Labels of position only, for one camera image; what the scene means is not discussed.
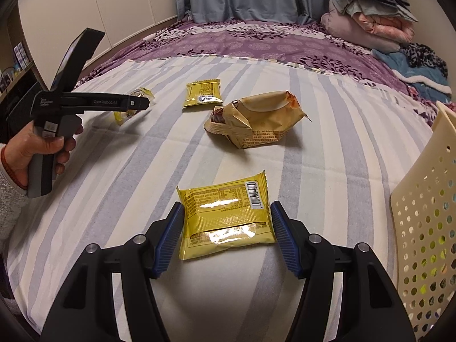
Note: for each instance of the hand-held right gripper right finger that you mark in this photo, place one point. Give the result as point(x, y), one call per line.
point(286, 242)

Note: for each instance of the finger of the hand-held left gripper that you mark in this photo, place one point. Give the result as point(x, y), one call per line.
point(80, 55)
point(107, 101)

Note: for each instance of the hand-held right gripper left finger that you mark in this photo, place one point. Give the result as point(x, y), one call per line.
point(169, 242)

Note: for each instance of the clear cookie packet yellow edges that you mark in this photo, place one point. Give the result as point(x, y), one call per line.
point(124, 115)

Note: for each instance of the yellow snack packet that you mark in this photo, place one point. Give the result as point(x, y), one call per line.
point(224, 221)
point(201, 91)

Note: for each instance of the cream perforated plastic basket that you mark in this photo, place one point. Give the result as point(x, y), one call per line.
point(424, 185)

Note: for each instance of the person's left forearm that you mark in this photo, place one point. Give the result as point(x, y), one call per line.
point(10, 213)

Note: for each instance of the person's left hand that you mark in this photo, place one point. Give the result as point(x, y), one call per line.
point(25, 149)

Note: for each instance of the wooden shelf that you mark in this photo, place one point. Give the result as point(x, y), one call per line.
point(16, 78)

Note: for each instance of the blue white small boxes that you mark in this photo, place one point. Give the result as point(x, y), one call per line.
point(20, 55)

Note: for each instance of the white wardrobe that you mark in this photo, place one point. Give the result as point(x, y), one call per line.
point(124, 7)

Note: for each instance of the striped white grey blanket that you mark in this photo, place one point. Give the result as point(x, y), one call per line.
point(338, 171)

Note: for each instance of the tan bread packet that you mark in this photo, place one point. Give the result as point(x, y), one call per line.
point(260, 121)

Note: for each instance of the purple floral bedsheet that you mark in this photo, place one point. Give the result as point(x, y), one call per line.
point(249, 42)

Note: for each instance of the blue fleece blanket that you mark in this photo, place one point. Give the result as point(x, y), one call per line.
point(416, 78)

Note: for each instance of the mauve folded quilt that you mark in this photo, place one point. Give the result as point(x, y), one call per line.
point(338, 25)

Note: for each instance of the black leopard print cloth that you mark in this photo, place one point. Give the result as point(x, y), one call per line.
point(425, 58)

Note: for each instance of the pink floral folded quilt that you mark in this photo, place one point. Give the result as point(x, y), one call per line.
point(388, 32)

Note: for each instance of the grey green folded sheet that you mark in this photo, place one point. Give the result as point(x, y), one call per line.
point(388, 9)

